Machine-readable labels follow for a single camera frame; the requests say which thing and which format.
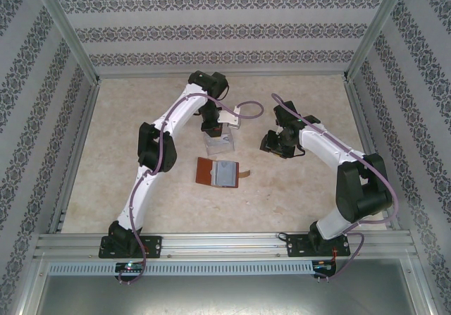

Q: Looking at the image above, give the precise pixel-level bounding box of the aluminium frame bar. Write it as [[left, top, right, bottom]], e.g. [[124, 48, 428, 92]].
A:
[[13, 257, 49, 315], [401, 257, 440, 315]]

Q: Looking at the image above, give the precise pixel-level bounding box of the black controller board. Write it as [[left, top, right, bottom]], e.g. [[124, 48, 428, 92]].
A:
[[311, 258, 340, 283], [113, 261, 147, 286]]

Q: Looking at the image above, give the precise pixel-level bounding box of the grey plastic card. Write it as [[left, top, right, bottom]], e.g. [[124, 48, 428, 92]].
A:
[[214, 159, 237, 187]]

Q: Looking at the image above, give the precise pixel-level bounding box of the clear plastic box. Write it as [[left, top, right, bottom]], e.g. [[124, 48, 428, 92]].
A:
[[203, 126, 236, 156]]

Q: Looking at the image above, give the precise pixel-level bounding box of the aluminium mounting rail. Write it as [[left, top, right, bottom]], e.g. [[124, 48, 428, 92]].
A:
[[33, 233, 416, 260]]

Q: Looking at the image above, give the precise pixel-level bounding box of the aluminium frame post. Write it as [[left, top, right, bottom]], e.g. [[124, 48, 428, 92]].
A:
[[343, 0, 413, 83], [33, 0, 101, 87]]

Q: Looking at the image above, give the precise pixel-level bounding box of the purple cable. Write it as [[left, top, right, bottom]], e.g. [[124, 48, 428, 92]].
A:
[[271, 92, 399, 284], [118, 92, 265, 286]]

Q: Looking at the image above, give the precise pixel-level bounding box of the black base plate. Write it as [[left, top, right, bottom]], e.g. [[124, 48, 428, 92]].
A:
[[285, 233, 350, 259], [100, 235, 163, 259]]

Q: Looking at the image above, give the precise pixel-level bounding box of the slotted grey cable duct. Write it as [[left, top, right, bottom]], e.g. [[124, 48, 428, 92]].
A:
[[47, 260, 315, 276]]

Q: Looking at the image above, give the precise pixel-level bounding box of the grey metal sheet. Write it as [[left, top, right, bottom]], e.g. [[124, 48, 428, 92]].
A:
[[35, 274, 433, 315]]

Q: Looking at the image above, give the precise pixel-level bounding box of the brown leather card holder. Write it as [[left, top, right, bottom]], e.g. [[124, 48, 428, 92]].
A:
[[195, 156, 253, 190]]

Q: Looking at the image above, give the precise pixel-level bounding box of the aluminium side rail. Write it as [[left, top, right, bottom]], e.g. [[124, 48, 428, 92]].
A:
[[345, 80, 401, 231], [49, 80, 103, 235]]

